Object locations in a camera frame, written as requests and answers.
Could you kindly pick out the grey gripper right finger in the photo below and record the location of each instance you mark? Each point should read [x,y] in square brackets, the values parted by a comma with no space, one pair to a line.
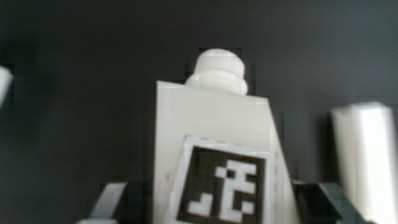
[326,207]

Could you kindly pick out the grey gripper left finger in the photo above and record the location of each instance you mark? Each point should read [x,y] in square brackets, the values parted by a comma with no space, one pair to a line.
[105,206]

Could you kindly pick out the white stool leg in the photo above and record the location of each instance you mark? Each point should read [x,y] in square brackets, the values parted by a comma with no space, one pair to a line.
[368,159]
[221,176]
[6,80]

